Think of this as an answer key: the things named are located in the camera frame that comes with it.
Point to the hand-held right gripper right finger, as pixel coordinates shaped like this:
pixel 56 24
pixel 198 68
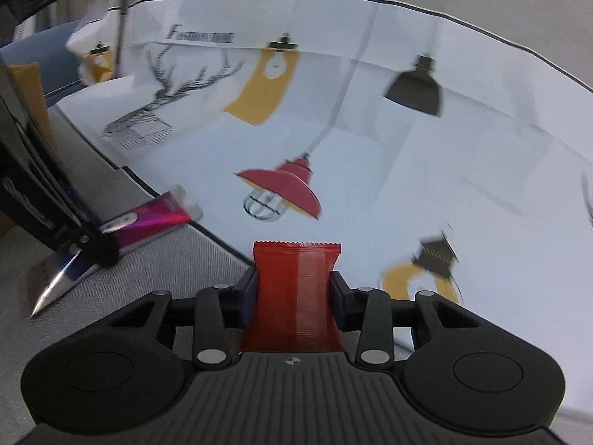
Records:
pixel 337 296

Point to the dark blue seat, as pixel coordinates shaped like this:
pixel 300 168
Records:
pixel 51 55

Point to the magenta and silver snack packet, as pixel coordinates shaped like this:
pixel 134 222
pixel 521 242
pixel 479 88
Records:
pixel 153 215

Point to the thin black rod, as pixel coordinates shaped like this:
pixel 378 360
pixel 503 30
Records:
pixel 123 14

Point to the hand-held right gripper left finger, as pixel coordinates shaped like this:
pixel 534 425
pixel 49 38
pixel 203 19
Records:
pixel 248 296

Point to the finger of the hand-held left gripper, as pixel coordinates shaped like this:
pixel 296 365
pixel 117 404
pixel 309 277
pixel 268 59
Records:
pixel 99 248

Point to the cardboard box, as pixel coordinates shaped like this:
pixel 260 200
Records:
pixel 32 92

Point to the printed cloth with deer and lamps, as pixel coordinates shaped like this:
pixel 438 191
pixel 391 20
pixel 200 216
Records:
pixel 394 157

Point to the red snack packet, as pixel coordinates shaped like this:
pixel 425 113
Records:
pixel 292 296

